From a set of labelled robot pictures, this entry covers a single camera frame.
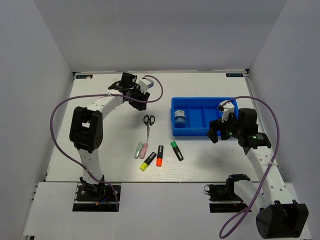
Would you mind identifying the corner label sticker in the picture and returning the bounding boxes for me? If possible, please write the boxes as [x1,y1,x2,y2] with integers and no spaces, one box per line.
[75,74,93,79]
[225,73,244,78]

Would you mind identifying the black handled scissors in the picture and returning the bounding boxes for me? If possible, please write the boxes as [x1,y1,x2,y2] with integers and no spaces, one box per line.
[143,115,156,142]

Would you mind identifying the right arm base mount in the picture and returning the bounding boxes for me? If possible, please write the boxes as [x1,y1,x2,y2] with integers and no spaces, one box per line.
[203,174,251,213]

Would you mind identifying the yellow highlighter marker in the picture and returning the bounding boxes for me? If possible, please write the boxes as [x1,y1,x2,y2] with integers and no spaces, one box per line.
[139,152,157,172]

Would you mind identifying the pink eraser case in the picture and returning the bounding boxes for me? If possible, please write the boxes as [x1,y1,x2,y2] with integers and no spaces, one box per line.
[139,142,149,159]

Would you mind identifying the green transparent eraser case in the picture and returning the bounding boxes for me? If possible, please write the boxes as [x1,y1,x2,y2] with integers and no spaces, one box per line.
[134,142,144,159]

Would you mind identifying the orange highlighter marker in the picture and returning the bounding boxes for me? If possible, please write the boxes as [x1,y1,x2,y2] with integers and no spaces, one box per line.
[156,145,164,167]

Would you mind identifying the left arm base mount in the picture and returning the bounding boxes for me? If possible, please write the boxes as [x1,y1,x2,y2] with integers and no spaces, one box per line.
[72,184,121,213]

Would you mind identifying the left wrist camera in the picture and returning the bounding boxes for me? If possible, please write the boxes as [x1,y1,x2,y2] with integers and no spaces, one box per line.
[138,77,154,94]

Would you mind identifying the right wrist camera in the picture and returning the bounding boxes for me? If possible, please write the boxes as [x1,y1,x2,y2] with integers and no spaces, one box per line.
[218,100,235,123]

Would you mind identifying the right corner label sticker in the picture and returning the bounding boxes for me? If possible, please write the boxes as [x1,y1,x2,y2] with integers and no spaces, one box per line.
[225,73,244,78]

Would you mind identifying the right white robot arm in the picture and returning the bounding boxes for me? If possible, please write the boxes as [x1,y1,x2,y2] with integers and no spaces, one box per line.
[207,106,309,239]

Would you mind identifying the green highlighter marker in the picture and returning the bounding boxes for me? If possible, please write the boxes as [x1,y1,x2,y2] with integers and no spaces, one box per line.
[170,141,184,161]

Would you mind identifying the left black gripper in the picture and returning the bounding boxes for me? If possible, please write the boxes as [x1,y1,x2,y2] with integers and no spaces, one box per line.
[128,84,150,111]

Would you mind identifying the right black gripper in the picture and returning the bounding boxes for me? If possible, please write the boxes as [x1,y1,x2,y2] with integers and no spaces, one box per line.
[206,110,243,143]

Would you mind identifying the blue glue bottle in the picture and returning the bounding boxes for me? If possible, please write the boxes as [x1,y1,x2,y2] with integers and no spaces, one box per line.
[174,109,187,128]

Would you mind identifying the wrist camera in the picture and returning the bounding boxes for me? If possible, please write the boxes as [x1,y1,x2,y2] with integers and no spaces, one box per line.
[138,77,154,94]
[218,100,235,123]

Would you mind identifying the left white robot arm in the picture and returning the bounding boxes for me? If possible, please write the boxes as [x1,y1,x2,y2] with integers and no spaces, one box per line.
[69,72,154,200]

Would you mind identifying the blue plastic compartment tray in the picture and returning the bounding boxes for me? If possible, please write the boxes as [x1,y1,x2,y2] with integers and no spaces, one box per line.
[170,97,231,137]

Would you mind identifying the left corner label sticker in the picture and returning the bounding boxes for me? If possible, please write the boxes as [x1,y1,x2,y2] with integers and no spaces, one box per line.
[75,74,93,79]

